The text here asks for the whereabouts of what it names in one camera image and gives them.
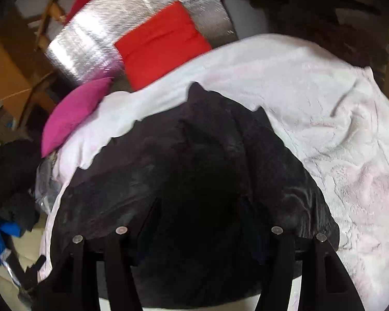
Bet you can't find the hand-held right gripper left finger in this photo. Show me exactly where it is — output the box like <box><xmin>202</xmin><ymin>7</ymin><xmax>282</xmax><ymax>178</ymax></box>
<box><xmin>36</xmin><ymin>197</ymin><xmax>164</xmax><ymax>311</ymax></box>

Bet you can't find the white fleece blanket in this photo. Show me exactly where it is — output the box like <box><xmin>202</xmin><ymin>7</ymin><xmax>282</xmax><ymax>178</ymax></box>
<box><xmin>39</xmin><ymin>34</ymin><xmax>389</xmax><ymax>311</ymax></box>

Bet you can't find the cream sofa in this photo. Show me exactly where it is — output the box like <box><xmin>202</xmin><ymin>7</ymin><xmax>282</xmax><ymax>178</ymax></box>
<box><xmin>0</xmin><ymin>217</ymin><xmax>52</xmax><ymax>311</ymax></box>

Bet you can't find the pink pillow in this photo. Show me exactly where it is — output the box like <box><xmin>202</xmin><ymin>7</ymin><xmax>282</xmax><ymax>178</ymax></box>
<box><xmin>41</xmin><ymin>77</ymin><xmax>115</xmax><ymax>158</ymax></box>

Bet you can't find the silver foil insulation panel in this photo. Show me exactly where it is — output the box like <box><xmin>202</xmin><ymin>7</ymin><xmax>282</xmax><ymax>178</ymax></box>
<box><xmin>47</xmin><ymin>0</ymin><xmax>237</xmax><ymax>86</ymax></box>

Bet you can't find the black quilted jacket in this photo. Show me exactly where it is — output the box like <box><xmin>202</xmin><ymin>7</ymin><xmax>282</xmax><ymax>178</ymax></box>
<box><xmin>36</xmin><ymin>82</ymin><xmax>340</xmax><ymax>311</ymax></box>

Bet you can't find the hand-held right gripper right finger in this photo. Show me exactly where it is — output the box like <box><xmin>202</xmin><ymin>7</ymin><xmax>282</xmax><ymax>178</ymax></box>
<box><xmin>240</xmin><ymin>197</ymin><xmax>365</xmax><ymax>311</ymax></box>

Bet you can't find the blue jacket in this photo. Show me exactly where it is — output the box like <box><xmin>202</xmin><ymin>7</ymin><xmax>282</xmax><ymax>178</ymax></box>
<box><xmin>0</xmin><ymin>222</ymin><xmax>23</xmax><ymax>266</ymax></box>

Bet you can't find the grey garment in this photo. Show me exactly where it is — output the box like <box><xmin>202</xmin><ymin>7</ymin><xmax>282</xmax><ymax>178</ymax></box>
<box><xmin>34</xmin><ymin>155</ymin><xmax>64</xmax><ymax>214</ymax></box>

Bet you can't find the black puffer coat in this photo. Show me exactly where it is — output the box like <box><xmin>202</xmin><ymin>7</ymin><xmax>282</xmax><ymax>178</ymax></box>
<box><xmin>0</xmin><ymin>139</ymin><xmax>43</xmax><ymax>232</ymax></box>

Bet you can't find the wooden stair railing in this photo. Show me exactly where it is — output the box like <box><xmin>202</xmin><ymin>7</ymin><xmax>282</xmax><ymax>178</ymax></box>
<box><xmin>36</xmin><ymin>0</ymin><xmax>81</xmax><ymax>49</ymax></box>

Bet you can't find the red pillow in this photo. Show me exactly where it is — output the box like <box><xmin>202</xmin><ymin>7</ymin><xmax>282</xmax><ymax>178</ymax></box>
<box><xmin>114</xmin><ymin>2</ymin><xmax>211</xmax><ymax>90</ymax></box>

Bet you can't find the wooden column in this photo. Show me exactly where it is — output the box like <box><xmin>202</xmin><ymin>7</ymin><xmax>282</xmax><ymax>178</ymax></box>
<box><xmin>0</xmin><ymin>6</ymin><xmax>52</xmax><ymax>127</ymax></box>

